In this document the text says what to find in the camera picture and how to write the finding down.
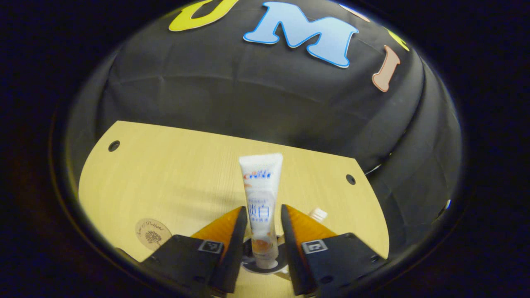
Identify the round cork coaster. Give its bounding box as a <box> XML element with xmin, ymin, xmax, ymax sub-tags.
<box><xmin>135</xmin><ymin>218</ymin><xmax>172</xmax><ymax>250</ymax></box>

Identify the white cup with wooden handle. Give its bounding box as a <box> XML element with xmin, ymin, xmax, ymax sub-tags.
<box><xmin>241</xmin><ymin>235</ymin><xmax>291</xmax><ymax>282</ymax></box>

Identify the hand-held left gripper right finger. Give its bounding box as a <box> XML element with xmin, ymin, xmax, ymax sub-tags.
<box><xmin>281</xmin><ymin>204</ymin><xmax>388</xmax><ymax>296</ymax></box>

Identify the white toothpaste tube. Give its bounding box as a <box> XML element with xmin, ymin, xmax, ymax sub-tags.
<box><xmin>239</xmin><ymin>153</ymin><xmax>284</xmax><ymax>269</ymax></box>

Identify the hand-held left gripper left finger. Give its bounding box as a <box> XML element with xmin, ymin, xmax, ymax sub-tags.
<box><xmin>141</xmin><ymin>206</ymin><xmax>248</xmax><ymax>295</ymax></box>

